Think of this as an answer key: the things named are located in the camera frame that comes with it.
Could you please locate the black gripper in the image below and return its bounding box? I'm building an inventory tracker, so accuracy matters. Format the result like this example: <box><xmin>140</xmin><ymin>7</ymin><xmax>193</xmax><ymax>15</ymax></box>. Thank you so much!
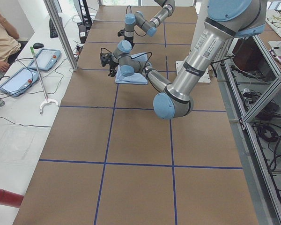
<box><xmin>108</xmin><ymin>60</ymin><xmax>118</xmax><ymax>77</ymax></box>
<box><xmin>124</xmin><ymin>36</ymin><xmax>134</xmax><ymax>47</ymax></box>

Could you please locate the light blue t-shirt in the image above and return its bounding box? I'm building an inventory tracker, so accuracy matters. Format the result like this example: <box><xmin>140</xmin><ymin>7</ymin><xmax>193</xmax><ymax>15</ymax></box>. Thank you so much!
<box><xmin>115</xmin><ymin>52</ymin><xmax>148</xmax><ymax>85</ymax></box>

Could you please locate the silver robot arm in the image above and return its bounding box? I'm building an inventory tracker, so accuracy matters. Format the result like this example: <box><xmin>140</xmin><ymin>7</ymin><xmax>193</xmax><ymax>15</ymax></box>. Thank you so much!
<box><xmin>100</xmin><ymin>0</ymin><xmax>266</xmax><ymax>120</ymax></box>
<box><xmin>118</xmin><ymin>0</ymin><xmax>176</xmax><ymax>47</ymax></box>

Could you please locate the black power adapter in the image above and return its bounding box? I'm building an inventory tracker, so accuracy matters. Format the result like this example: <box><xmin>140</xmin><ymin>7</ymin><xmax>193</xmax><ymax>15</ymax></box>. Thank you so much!
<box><xmin>78</xmin><ymin>24</ymin><xmax>88</xmax><ymax>44</ymax></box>

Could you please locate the far blue teach pendant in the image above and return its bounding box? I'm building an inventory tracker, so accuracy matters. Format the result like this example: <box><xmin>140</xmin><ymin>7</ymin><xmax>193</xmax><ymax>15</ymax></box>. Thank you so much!
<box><xmin>30</xmin><ymin>47</ymin><xmax>61</xmax><ymax>72</ymax></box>

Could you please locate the blue teach pendant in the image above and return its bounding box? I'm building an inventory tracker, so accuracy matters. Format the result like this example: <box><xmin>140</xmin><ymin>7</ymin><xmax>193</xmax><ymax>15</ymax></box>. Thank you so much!
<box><xmin>30</xmin><ymin>47</ymin><xmax>61</xmax><ymax>72</ymax></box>
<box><xmin>0</xmin><ymin>67</ymin><xmax>39</xmax><ymax>97</ymax></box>

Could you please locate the black keyboard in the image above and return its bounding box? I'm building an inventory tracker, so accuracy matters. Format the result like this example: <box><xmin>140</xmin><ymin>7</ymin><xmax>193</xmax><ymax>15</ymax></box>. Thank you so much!
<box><xmin>49</xmin><ymin>18</ymin><xmax>58</xmax><ymax>38</ymax></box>

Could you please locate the black computer mouse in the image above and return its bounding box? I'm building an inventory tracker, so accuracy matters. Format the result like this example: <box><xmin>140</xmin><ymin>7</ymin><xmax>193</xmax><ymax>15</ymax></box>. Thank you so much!
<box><xmin>33</xmin><ymin>42</ymin><xmax>44</xmax><ymax>49</ymax></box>

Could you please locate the near blue teach pendant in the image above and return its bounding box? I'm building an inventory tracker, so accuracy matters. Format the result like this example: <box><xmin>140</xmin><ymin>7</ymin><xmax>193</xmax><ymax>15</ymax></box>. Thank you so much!
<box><xmin>0</xmin><ymin>67</ymin><xmax>39</xmax><ymax>97</ymax></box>

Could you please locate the person in beige shirt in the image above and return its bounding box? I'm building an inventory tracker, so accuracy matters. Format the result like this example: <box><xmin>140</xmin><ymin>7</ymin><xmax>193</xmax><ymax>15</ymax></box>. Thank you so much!
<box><xmin>0</xmin><ymin>13</ymin><xmax>27</xmax><ymax>73</ymax></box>

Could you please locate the red cylinder bottle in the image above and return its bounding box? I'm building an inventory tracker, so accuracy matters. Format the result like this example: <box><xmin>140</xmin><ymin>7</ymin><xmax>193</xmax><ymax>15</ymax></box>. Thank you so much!
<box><xmin>0</xmin><ymin>189</ymin><xmax>24</xmax><ymax>208</ymax></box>

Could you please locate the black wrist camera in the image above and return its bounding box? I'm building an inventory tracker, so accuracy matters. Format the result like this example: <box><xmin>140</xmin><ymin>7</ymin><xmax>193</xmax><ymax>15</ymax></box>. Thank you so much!
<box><xmin>117</xmin><ymin>30</ymin><xmax>125</xmax><ymax>37</ymax></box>
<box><xmin>100</xmin><ymin>52</ymin><xmax>112</xmax><ymax>67</ymax></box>

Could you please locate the grabber stick with green handle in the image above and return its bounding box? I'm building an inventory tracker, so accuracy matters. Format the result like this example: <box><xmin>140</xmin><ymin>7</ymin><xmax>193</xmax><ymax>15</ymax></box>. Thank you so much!
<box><xmin>30</xmin><ymin>46</ymin><xmax>59</xmax><ymax>115</ymax></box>

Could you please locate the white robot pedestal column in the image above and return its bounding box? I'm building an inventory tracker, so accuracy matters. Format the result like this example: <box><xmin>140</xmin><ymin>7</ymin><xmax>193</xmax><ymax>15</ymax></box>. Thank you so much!
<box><xmin>175</xmin><ymin>0</ymin><xmax>213</xmax><ymax>83</ymax></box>

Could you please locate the aluminium frame post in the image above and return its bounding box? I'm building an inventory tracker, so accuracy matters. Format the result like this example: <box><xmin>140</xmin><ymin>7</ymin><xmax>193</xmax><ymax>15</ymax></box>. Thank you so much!
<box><xmin>44</xmin><ymin>0</ymin><xmax>78</xmax><ymax>72</ymax></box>

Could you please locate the aluminium frame rack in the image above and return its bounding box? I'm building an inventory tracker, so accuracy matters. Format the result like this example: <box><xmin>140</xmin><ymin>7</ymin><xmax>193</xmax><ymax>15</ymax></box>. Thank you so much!
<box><xmin>212</xmin><ymin>28</ymin><xmax>281</xmax><ymax>225</ymax></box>

